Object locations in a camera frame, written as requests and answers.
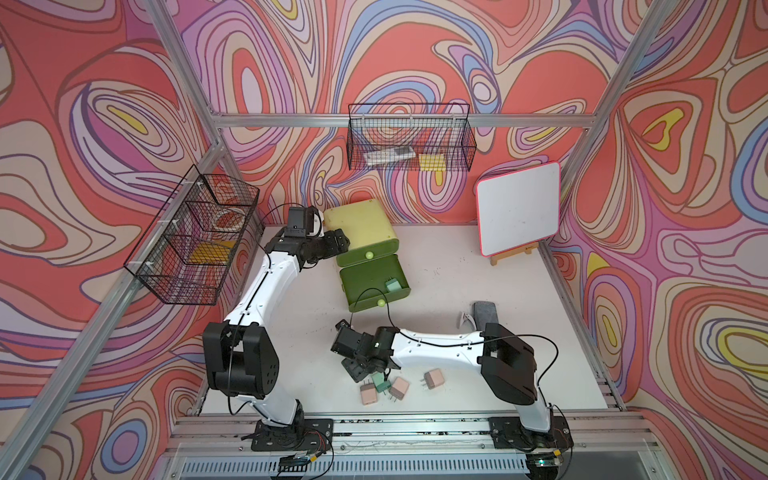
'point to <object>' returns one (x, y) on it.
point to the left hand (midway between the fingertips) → (341, 244)
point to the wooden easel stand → (513, 253)
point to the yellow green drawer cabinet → (363, 222)
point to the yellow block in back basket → (432, 162)
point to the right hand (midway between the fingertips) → (363, 366)
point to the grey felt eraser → (485, 312)
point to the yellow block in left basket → (211, 253)
